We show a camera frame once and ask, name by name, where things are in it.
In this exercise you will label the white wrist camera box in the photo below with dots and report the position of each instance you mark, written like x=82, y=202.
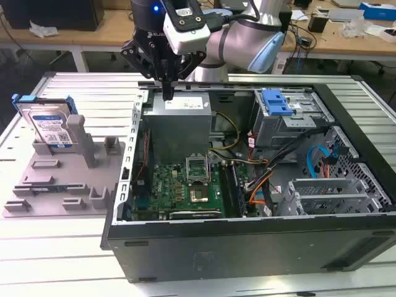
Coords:
x=188, y=41

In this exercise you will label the blue plastic drive latch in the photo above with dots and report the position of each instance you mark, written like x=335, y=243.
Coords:
x=275, y=105

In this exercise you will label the small black box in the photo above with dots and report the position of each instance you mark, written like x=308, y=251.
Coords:
x=315, y=24

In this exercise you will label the large black box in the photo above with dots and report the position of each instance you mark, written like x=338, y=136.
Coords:
x=55, y=15

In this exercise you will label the grey power supply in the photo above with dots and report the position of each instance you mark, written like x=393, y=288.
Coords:
x=176, y=130

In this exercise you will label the silver drive cage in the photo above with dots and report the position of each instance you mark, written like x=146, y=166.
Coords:
x=278, y=133

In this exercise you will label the white plastic bag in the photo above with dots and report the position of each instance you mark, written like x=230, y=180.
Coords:
x=43, y=31

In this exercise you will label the clear plastic packaging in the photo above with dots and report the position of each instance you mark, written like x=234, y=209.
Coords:
x=355, y=28

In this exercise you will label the socket locking lever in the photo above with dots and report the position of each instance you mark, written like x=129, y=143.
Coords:
x=210, y=173

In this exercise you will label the grey parts rack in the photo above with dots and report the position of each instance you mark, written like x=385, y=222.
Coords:
x=71, y=173

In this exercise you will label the black RAM slot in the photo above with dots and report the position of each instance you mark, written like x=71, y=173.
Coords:
x=229, y=188
x=236, y=188
x=225, y=188
x=241, y=188

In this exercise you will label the blue cardboard box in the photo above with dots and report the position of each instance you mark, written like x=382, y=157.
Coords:
x=377, y=12

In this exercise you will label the black PC case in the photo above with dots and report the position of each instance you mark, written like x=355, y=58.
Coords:
x=247, y=247

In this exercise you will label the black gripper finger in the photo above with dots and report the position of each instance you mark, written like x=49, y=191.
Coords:
x=191, y=63
x=136, y=54

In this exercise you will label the black graphics card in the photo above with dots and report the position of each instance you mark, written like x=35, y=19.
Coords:
x=195, y=215

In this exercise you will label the wooden desk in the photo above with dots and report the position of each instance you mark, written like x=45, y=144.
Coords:
x=102, y=38

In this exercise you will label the hard disk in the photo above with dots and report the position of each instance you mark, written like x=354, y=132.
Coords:
x=51, y=127

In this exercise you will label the grey flat box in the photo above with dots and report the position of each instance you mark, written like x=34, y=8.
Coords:
x=343, y=15

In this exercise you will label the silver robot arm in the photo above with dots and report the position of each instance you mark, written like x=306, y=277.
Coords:
x=235, y=40

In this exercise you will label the green motherboard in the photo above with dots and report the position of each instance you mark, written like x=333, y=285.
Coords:
x=173, y=185

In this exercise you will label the RAM stick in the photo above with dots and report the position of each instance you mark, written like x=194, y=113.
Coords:
x=46, y=188

